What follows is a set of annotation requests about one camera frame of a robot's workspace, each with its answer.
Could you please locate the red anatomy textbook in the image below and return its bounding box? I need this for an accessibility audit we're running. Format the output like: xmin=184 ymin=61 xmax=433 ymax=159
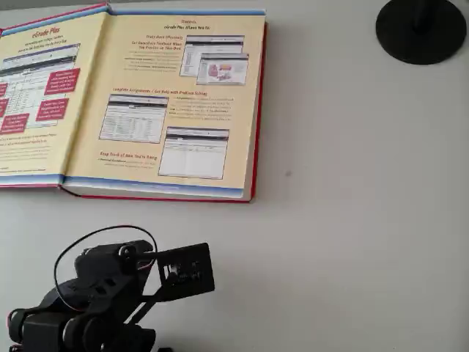
xmin=0 ymin=1 xmax=269 ymax=204

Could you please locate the black round stand base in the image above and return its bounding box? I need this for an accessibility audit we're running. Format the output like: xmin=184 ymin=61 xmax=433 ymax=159
xmin=374 ymin=0 xmax=468 ymax=66

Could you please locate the thin black cable loop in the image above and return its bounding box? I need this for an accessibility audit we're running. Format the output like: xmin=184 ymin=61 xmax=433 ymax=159
xmin=53 ymin=224 xmax=160 ymax=313

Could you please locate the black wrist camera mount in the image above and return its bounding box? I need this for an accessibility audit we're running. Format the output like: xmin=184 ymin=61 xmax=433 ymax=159
xmin=141 ymin=241 xmax=216 ymax=306

